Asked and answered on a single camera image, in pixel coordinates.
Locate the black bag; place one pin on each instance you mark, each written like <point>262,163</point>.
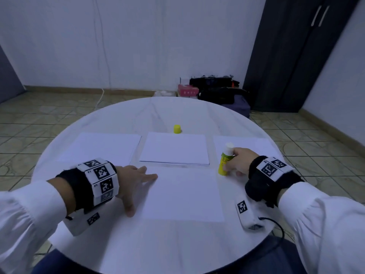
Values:
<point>215,89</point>

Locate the black wristband with markers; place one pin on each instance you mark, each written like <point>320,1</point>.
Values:
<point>274,179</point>
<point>91,185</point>

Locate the person's right forearm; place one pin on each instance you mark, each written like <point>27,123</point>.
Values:
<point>325,231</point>

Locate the blue suitcase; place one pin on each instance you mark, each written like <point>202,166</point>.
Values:
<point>238,106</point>

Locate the single white paper sheet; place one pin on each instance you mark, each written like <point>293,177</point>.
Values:
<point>174,148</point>
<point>182,194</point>

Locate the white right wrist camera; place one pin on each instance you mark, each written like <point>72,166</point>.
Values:
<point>248,212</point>

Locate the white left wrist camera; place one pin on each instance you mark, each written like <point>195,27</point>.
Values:
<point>85,220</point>

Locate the yellow glue stick cap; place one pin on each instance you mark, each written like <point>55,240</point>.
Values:
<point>178,129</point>

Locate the pink box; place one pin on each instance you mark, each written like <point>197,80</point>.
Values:
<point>188,91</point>

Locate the black wardrobe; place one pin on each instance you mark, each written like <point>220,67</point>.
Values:
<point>294,51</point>

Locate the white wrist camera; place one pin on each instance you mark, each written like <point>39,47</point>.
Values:
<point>248,212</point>
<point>85,220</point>

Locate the white item on floor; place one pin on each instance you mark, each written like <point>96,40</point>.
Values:
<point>164,93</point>

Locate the person's left hand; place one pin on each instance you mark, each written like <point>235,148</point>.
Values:
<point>131,182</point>

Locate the yellow glue stick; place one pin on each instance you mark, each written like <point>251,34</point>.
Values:
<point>224,162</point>

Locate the person's right hand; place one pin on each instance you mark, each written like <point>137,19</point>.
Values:
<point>244,159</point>

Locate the grey door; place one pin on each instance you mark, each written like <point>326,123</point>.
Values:
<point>8,80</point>

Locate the black right wristband with markers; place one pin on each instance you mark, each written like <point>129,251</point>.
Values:
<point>274,179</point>

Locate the white paper stack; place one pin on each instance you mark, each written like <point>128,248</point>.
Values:
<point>100,148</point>
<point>256,145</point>

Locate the person's left forearm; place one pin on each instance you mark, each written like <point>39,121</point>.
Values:
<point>28,225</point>

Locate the person's legs in blue jeans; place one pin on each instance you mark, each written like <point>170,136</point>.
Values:
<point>268,259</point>

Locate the black left wristband with markers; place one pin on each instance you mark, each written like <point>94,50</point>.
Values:
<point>91,185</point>

